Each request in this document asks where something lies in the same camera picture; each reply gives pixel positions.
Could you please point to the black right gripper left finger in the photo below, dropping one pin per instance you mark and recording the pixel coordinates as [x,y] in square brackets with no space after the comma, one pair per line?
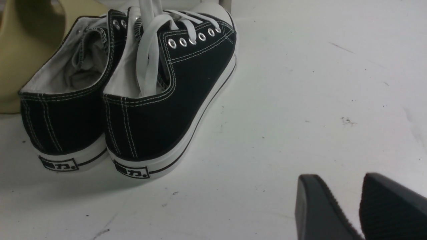
[318,215]

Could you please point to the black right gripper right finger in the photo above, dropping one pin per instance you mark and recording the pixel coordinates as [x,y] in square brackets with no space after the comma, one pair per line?
[390,211]

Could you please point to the black laced sneaker right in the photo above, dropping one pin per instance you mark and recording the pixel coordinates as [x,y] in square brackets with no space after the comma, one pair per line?
[174,63]

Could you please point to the black laced sneaker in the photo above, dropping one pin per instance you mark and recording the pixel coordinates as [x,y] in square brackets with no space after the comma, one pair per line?
[61,105]
[174,63]

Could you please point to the black laced sneaker left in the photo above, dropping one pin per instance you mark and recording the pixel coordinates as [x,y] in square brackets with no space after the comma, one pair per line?
[61,105]

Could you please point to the olive green slipper right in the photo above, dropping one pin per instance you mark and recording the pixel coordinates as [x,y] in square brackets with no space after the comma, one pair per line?
[31,32]

